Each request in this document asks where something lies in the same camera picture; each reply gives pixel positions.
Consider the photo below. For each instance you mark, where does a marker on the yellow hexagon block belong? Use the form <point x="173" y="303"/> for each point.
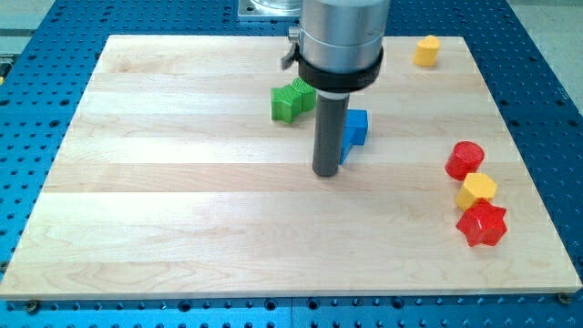
<point x="475" y="187"/>

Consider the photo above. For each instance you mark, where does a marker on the blue angular block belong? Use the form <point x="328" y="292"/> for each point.
<point x="354" y="132"/>

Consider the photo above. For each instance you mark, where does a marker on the yellow heart block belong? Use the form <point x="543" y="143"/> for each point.
<point x="426" y="51"/>

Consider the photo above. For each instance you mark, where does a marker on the green star block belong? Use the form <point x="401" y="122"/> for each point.
<point x="286" y="104"/>

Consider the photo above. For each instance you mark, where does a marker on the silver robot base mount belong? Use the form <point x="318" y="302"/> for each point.
<point x="266" y="10"/>

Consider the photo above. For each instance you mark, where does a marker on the red star block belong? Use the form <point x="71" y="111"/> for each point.
<point x="483" y="223"/>

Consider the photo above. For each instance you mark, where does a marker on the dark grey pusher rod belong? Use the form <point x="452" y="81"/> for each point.
<point x="331" y="109"/>

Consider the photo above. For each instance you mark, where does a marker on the wooden board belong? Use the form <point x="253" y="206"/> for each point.
<point x="174" y="182"/>

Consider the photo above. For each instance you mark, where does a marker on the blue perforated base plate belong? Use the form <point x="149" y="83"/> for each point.
<point x="42" y="90"/>

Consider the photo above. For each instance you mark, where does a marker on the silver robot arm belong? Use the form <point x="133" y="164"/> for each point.
<point x="338" y="46"/>

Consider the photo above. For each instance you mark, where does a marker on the red cylinder block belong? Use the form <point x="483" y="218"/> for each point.
<point x="466" y="157"/>

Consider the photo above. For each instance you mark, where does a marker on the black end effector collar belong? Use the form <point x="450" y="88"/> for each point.
<point x="339" y="82"/>

